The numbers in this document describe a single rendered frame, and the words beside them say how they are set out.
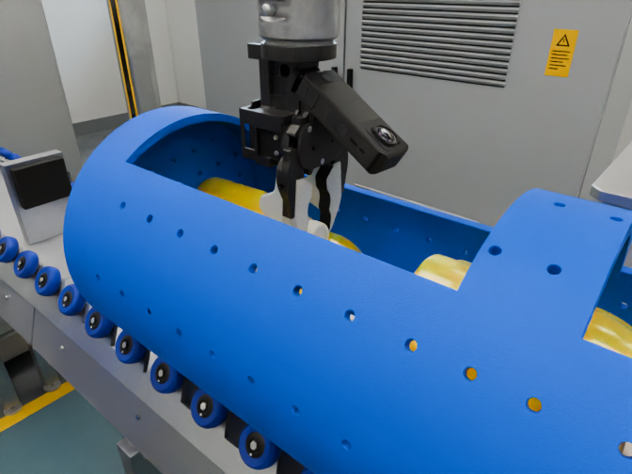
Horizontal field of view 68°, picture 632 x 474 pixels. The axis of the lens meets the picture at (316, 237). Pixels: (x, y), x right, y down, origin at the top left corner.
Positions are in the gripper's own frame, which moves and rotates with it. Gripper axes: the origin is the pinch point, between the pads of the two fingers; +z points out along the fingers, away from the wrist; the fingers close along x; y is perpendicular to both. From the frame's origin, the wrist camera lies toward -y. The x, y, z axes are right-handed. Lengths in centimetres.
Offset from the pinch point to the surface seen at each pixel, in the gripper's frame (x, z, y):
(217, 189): 1.6, -2.4, 14.3
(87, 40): -196, 25, 432
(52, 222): 5, 15, 60
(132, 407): 17.7, 22.8, 15.8
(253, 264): 16.2, -7.1, -7.3
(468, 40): -144, -6, 45
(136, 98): -25, -1, 74
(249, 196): 1.0, -2.7, 9.2
